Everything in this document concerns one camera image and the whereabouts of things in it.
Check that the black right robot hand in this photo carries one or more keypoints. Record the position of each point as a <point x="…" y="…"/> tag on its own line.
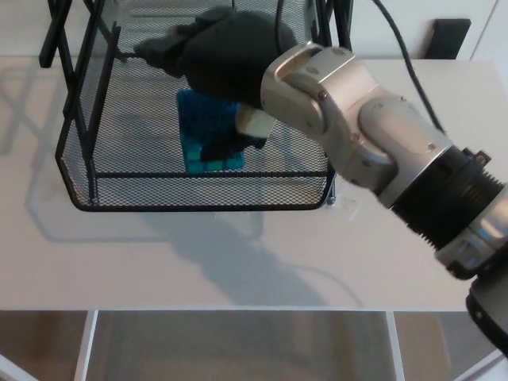
<point x="222" y="59"/>

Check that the black mesh file tray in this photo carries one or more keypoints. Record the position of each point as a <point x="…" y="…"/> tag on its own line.
<point x="131" y="151"/>

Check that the black rectangular wall box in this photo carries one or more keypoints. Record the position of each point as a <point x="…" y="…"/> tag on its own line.
<point x="451" y="39"/>

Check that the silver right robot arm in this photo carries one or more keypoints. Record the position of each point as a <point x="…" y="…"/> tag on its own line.
<point x="381" y="135"/>

